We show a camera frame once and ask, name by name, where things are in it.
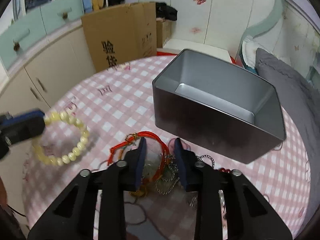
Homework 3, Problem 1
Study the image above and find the jade pendant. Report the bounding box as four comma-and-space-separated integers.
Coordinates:
143, 150, 163, 183

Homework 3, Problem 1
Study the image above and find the cream bead bracelet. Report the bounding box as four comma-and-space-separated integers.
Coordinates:
31, 110, 91, 166

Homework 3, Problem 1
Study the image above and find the red string bracelet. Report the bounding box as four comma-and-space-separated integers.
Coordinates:
107, 130, 173, 198

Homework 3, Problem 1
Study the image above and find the pink checkered tablecloth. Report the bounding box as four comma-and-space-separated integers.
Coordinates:
23, 56, 311, 236

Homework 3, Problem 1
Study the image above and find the silver ball chain necklace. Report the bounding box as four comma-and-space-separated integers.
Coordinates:
154, 154, 181, 196

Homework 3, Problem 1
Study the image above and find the small cardboard box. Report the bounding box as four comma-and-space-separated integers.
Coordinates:
156, 19, 172, 48

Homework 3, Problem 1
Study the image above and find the black clothes pile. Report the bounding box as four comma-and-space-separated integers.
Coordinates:
156, 2, 178, 21

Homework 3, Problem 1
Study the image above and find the large brown cardboard box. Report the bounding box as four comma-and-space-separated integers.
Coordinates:
81, 2, 157, 72

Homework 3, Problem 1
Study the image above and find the dark metal tin box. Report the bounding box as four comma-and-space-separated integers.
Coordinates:
152, 49, 286, 164

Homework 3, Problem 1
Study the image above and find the mint drawer cabinet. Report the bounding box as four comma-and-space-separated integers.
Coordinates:
1, 0, 84, 69

